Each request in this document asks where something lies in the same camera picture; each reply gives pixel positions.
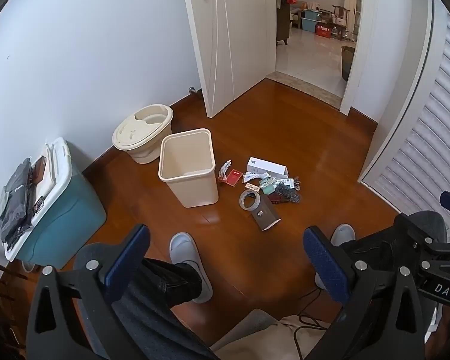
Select white flat box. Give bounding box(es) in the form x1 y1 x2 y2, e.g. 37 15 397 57
35 172 58 208

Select white louvered closet door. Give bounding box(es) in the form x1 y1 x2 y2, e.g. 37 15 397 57
360 0 450 241

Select black plastic packets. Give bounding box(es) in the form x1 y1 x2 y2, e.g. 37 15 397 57
0 156 36 252

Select brown small case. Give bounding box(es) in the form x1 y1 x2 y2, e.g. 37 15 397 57
32 155 49 186

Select teal storage bin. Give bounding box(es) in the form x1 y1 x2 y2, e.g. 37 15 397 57
301 10 323 32

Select brown cardboard box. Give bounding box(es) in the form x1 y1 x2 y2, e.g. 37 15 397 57
250 194 282 232

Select blue storage box white lid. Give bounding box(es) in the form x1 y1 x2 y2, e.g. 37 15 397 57
4 137 107 271

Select beige round lidded bucket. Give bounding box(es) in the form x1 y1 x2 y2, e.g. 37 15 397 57
112 104 174 164

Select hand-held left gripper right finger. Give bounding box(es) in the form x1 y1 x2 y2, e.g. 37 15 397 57
303 226 429 360

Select grey slipper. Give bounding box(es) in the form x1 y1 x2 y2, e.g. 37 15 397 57
314 224 356 290
169 232 213 304

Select person's leg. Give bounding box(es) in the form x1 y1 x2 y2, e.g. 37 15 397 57
337 232 399 268
140 257 205 310

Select white paper scrap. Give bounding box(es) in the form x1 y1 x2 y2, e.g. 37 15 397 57
242 170 271 184

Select person's right leg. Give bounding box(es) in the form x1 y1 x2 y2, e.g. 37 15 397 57
337 232 399 268

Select person's left leg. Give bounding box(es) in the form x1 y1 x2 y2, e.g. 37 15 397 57
140 257 205 310

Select white long carton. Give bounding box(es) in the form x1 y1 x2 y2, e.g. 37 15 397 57
246 156 289 179

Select beige cloth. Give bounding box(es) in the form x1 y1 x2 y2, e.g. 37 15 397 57
225 314 342 360

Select white door frame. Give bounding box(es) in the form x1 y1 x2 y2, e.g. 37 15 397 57
339 0 379 117

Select dark round furniture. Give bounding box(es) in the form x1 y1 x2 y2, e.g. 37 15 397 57
341 45 357 82

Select black cable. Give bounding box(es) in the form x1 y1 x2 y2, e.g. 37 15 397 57
292 289 336 360

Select beige square trash bin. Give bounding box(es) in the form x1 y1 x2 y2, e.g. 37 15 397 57
158 128 220 208

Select crumpled red white wrapper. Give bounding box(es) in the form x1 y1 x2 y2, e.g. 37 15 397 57
218 159 233 183

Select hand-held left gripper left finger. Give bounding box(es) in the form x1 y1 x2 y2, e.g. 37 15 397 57
24 224 151 360

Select wooden chair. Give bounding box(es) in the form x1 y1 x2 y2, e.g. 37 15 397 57
332 5 350 27

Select clear tape roll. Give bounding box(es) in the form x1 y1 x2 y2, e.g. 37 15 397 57
238 189 262 211

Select brown cabinet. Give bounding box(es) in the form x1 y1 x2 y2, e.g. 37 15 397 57
277 5 291 46

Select red cigarette pack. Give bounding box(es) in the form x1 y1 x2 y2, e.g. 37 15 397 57
225 169 243 188

